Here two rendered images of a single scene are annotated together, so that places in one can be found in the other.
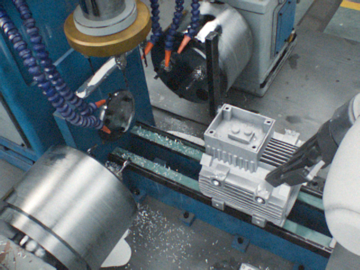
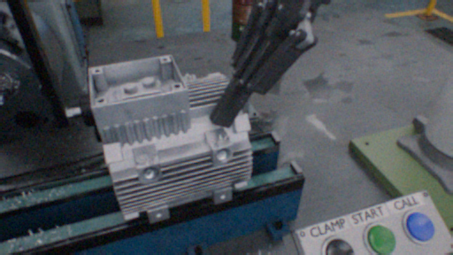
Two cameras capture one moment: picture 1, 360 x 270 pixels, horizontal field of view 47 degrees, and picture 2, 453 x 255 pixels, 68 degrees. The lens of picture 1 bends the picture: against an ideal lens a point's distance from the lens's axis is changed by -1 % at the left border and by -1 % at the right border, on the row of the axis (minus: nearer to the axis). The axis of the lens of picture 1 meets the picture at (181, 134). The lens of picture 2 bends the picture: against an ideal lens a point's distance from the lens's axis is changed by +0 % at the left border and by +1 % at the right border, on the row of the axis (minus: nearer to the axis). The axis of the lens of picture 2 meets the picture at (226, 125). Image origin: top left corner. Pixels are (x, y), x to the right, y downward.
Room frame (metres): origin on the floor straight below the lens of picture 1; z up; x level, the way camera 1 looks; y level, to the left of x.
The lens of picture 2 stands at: (0.26, 0.13, 1.38)
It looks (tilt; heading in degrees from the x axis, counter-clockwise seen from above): 40 degrees down; 304
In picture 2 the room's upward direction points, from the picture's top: straight up
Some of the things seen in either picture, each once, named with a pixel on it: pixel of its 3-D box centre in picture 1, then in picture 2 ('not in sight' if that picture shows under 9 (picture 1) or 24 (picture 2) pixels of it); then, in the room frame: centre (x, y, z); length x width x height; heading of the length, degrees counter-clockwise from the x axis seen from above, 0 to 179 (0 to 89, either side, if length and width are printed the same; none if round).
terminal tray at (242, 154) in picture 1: (239, 138); (140, 99); (0.58, -0.12, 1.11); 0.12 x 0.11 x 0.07; 54
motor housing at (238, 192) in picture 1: (255, 170); (174, 142); (0.56, -0.16, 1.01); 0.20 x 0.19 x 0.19; 54
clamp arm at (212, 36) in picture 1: (214, 77); (42, 61); (0.77, -0.10, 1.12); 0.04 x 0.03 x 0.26; 53
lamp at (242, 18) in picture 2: not in sight; (244, 10); (0.66, -0.53, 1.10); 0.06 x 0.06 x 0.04
